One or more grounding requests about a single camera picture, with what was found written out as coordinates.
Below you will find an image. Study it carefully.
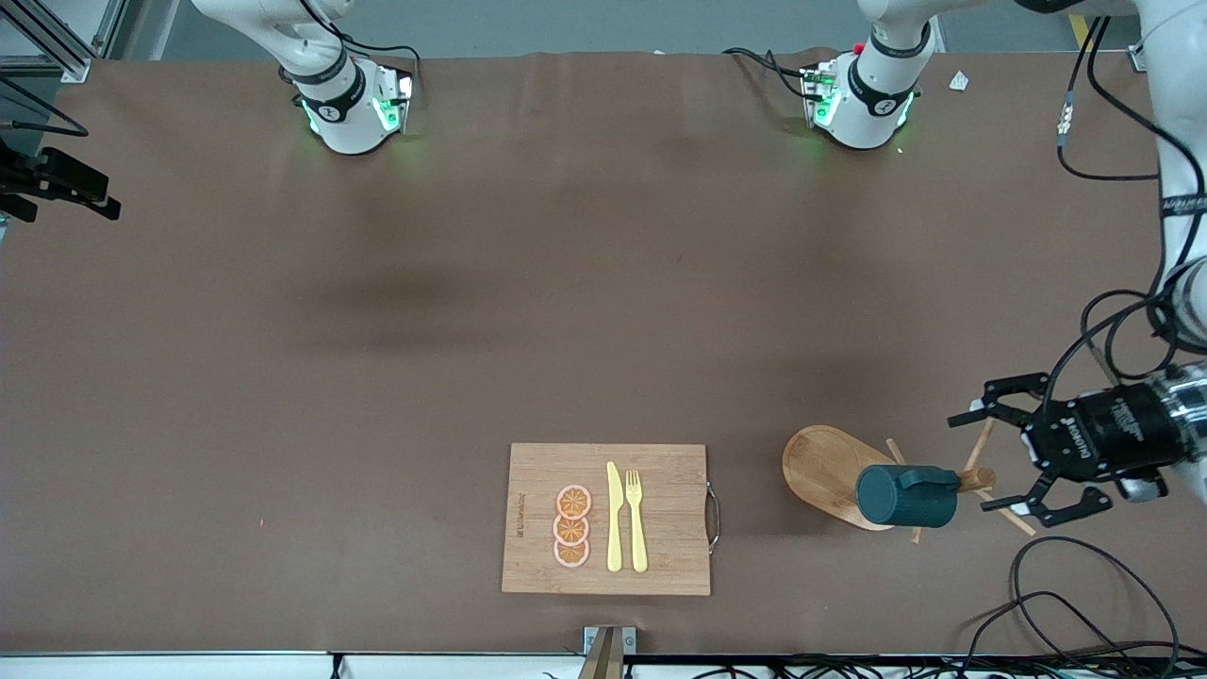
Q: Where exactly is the brown table mat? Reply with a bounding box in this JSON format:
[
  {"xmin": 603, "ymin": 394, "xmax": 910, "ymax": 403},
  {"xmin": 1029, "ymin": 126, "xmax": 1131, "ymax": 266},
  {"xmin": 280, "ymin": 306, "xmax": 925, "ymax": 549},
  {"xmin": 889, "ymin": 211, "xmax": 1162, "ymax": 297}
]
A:
[{"xmin": 0, "ymin": 47, "xmax": 1207, "ymax": 656}]

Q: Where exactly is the metal camera pole bracket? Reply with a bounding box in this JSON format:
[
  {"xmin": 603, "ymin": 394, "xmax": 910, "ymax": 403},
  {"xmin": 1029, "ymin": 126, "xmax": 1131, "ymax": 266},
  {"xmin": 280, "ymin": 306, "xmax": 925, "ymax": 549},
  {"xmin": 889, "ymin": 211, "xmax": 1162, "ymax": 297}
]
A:
[{"xmin": 583, "ymin": 625, "xmax": 637, "ymax": 657}]

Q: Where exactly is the white table edge rail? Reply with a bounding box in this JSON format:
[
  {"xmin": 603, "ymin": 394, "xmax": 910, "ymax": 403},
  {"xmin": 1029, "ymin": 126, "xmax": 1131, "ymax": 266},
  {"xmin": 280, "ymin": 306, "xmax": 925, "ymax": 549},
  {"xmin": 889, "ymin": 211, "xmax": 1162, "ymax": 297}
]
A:
[{"xmin": 0, "ymin": 651, "xmax": 1207, "ymax": 679}]

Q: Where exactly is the dark teal cup yellow inside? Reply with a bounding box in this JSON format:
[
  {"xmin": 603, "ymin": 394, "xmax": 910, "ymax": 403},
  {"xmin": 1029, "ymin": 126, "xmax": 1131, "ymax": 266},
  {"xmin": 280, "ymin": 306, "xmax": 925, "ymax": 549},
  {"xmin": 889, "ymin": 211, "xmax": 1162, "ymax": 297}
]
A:
[{"xmin": 855, "ymin": 464, "xmax": 961, "ymax": 528}]

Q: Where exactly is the black floor cable loop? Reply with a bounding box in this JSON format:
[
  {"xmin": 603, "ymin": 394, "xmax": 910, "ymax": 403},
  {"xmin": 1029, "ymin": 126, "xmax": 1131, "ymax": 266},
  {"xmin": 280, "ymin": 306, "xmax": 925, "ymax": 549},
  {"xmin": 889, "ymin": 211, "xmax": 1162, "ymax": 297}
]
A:
[
  {"xmin": 1011, "ymin": 536, "xmax": 1182, "ymax": 661},
  {"xmin": 962, "ymin": 591, "xmax": 1133, "ymax": 661}
]

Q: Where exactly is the wooden mug rack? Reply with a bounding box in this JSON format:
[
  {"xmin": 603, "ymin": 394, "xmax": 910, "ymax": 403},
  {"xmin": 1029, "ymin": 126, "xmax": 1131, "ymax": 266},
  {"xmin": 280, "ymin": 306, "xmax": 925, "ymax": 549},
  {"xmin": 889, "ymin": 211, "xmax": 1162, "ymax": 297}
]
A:
[{"xmin": 781, "ymin": 418, "xmax": 1036, "ymax": 545}]

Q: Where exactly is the yellow plastic fork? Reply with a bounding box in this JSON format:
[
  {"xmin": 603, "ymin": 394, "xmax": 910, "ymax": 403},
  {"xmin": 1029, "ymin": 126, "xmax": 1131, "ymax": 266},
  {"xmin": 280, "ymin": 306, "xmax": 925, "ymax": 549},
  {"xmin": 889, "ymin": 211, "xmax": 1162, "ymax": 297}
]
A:
[{"xmin": 626, "ymin": 470, "xmax": 650, "ymax": 574}]

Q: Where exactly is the yellow plastic knife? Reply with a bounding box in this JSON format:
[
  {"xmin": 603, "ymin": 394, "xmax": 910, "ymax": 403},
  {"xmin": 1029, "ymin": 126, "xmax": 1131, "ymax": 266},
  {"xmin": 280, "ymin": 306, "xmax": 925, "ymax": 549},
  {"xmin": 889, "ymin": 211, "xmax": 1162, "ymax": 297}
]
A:
[{"xmin": 606, "ymin": 461, "xmax": 624, "ymax": 573}]

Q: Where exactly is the bamboo cutting board metal handle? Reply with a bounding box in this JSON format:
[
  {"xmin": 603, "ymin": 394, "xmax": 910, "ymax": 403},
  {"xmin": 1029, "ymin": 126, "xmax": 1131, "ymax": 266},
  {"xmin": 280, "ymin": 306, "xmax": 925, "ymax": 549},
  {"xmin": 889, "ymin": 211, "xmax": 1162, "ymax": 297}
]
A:
[{"xmin": 502, "ymin": 443, "xmax": 722, "ymax": 597}]

